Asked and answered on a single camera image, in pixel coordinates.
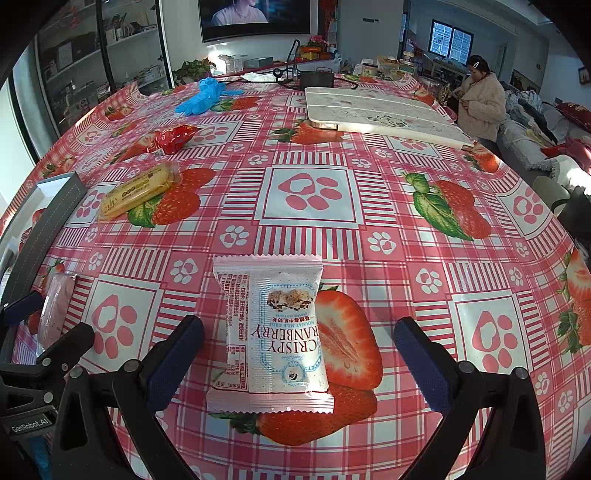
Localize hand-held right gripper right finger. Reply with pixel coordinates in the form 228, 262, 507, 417
393, 316, 546, 480

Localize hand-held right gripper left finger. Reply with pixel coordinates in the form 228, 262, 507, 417
51, 315, 205, 480

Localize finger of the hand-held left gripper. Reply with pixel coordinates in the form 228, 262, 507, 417
0, 291, 45, 366
23, 323, 96, 385

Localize white pink snack packet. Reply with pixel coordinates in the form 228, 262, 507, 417
205, 254, 335, 414

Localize strawberry printed pink tablecloth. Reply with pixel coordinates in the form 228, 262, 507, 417
0, 71, 591, 480

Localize grey box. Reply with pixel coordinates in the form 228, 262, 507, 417
0, 172, 88, 305

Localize yellow snack packet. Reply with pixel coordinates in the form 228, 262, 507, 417
98, 161, 182, 221

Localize light green armchair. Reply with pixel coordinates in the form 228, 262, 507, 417
533, 175, 591, 259

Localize red snack packet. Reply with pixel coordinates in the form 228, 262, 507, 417
139, 124, 201, 155

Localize black bag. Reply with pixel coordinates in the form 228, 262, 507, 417
570, 185, 591, 241

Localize grey sofa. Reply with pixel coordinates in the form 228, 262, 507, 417
496, 88, 591, 185

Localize glass display cabinet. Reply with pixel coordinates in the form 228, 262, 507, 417
34, 0, 174, 139

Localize cream cartoon printed folding board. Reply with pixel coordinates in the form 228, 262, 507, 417
304, 86, 476, 151

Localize pink clothes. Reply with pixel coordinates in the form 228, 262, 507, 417
542, 136, 591, 171

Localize blue disposable glove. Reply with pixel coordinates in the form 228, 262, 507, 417
174, 77, 245, 116

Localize green potted plant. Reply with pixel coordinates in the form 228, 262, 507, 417
173, 58, 217, 85

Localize red cushion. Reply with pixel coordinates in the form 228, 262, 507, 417
556, 102, 591, 132

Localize window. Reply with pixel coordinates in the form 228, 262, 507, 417
429, 19, 472, 58

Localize black power adapter with cable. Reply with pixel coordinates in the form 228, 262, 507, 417
272, 39, 361, 90

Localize wall television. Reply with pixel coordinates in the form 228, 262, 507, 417
198, 0, 311, 44

